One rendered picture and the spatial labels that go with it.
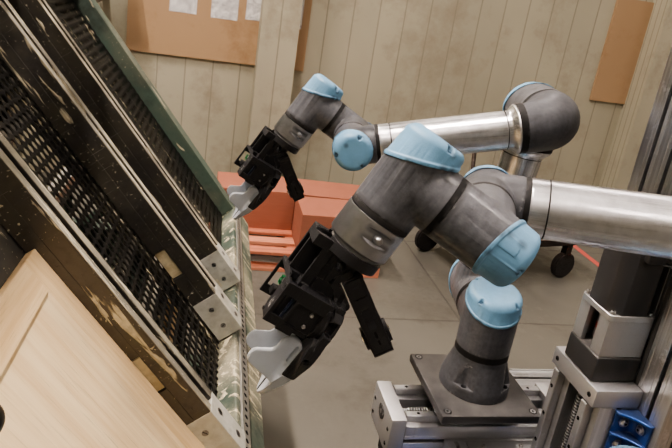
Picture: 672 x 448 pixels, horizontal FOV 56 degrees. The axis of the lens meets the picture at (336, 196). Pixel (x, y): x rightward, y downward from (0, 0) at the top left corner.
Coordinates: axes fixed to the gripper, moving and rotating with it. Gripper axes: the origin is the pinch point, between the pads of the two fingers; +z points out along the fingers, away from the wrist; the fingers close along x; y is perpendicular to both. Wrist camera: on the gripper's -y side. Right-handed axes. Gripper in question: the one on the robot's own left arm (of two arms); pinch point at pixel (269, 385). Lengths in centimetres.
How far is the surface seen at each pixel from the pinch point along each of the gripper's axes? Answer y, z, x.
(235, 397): -22, 39, -57
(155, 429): -1.2, 33.2, -28.2
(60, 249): 27.6, 16.2, -36.9
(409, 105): -161, -35, -471
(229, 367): -21, 40, -69
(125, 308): 13.4, 20.4, -36.9
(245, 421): -24, 39, -51
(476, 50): -181, -108, -472
